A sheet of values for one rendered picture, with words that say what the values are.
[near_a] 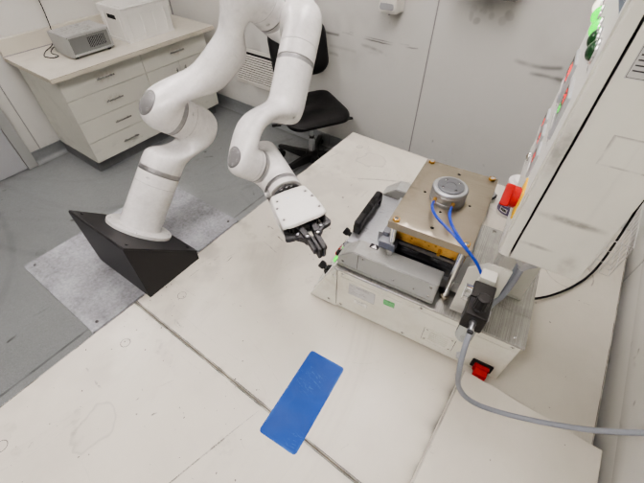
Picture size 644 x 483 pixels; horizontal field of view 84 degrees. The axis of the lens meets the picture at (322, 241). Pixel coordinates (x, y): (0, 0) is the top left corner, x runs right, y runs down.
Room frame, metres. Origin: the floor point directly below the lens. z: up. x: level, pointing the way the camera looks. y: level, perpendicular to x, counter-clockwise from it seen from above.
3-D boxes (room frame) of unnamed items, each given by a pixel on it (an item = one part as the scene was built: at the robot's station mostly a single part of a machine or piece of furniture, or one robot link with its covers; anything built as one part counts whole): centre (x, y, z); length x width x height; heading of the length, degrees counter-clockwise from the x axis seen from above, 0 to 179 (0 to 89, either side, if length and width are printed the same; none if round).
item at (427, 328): (0.63, -0.27, 0.84); 0.53 x 0.37 x 0.17; 61
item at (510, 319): (0.63, -0.32, 0.93); 0.46 x 0.35 x 0.01; 61
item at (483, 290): (0.39, -0.29, 1.05); 0.15 x 0.05 x 0.15; 151
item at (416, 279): (0.56, -0.15, 0.96); 0.26 x 0.05 x 0.07; 61
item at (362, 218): (0.73, -0.13, 0.99); 0.15 x 0.02 x 0.04; 151
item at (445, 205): (0.61, -0.31, 1.08); 0.31 x 0.24 x 0.13; 151
